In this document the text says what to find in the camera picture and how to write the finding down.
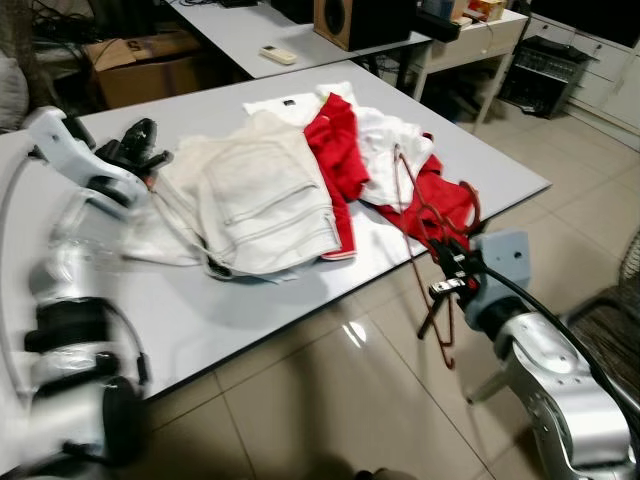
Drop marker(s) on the red plastic clothes hanger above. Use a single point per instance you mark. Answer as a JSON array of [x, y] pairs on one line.
[[449, 335]]

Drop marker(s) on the red polo shirt white trim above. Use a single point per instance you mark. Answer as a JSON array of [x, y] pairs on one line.
[[335, 150]]

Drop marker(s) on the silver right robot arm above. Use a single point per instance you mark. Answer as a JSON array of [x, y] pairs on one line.
[[560, 390]]

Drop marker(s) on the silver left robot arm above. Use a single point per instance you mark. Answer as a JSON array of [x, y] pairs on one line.
[[60, 270]]

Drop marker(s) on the plain red shirt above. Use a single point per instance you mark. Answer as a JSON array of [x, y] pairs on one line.
[[440, 205]]

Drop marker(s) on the plain cardboard box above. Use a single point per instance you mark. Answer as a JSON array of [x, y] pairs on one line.
[[150, 75]]

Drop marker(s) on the white crumpled shirt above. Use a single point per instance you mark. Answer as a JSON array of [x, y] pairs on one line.
[[395, 150]]

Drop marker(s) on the white drawer cabinets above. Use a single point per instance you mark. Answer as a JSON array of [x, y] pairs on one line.
[[610, 80]]

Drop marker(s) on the beige trousers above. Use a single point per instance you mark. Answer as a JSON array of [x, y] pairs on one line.
[[250, 200]]

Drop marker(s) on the white shirt black label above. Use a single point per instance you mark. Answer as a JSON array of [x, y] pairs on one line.
[[270, 105]]

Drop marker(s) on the long grey table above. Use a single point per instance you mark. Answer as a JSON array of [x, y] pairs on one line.
[[250, 25]]

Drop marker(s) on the white remote control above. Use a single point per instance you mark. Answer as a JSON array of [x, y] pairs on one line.
[[278, 55]]

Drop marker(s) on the white table black legs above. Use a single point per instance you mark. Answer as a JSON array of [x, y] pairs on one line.
[[250, 320]]

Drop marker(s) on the small white desk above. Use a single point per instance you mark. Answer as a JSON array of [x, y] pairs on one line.
[[480, 40]]

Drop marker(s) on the grey robot foot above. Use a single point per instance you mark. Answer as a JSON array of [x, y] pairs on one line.
[[385, 473]]

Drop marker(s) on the wooden speaker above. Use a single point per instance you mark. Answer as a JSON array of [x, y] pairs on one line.
[[365, 20]]

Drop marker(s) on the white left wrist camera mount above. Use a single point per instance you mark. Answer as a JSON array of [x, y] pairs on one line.
[[90, 175]]

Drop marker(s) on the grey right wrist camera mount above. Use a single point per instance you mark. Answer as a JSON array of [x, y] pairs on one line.
[[505, 265]]

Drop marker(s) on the plaid chair chrome frame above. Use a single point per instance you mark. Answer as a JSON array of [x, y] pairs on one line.
[[605, 340]]

